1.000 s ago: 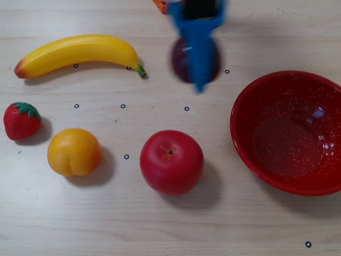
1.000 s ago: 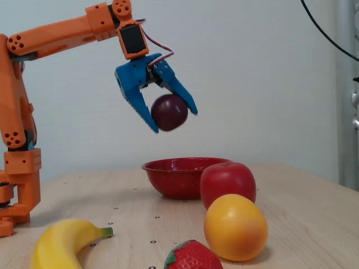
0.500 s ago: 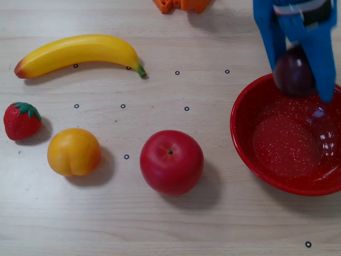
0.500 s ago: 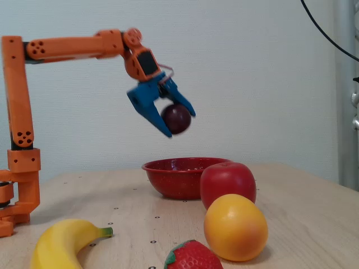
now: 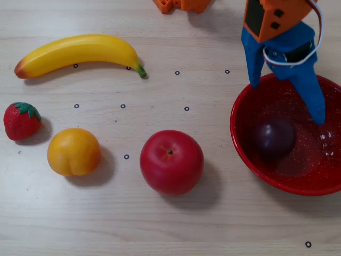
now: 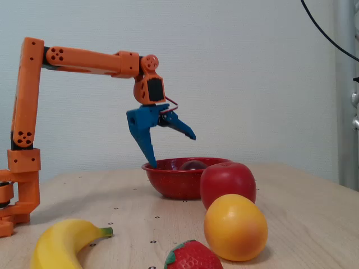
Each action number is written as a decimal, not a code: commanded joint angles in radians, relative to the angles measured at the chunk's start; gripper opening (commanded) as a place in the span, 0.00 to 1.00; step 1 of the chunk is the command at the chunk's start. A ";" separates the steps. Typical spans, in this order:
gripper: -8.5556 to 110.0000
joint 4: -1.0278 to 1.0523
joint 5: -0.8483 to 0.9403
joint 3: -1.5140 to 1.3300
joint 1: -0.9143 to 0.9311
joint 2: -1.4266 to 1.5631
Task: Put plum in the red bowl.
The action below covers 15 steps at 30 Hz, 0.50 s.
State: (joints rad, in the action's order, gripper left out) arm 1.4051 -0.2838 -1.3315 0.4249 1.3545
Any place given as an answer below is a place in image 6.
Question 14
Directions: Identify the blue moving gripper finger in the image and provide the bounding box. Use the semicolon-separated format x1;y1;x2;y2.
160;111;197;141

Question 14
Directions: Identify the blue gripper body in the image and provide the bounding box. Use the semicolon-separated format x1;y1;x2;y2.
126;103;172;131

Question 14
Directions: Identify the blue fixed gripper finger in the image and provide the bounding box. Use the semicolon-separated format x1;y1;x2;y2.
130;127;158;170

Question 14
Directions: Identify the dark purple plum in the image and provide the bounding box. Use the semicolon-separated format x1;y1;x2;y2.
179;160;208;171

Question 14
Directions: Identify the red speckled bowl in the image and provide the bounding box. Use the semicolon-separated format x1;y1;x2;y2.
141;157;234;201

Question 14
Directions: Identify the red apple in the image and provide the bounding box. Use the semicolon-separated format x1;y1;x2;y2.
200;162;257;211

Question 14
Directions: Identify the orange yellow round fruit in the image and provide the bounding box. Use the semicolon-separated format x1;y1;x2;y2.
203;193;269;262

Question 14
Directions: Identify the red strawberry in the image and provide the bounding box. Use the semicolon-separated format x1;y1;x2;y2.
163;239;224;269

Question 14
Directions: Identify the yellow banana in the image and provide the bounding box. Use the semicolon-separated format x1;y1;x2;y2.
30;218;114;269

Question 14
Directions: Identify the grey metal pole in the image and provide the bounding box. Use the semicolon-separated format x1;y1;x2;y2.
334;0;359;193

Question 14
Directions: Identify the red white black servo cable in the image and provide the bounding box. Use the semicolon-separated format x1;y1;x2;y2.
160;95;180;116

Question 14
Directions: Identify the thin black hanging cable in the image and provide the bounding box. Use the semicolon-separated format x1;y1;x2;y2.
300;0;359;62

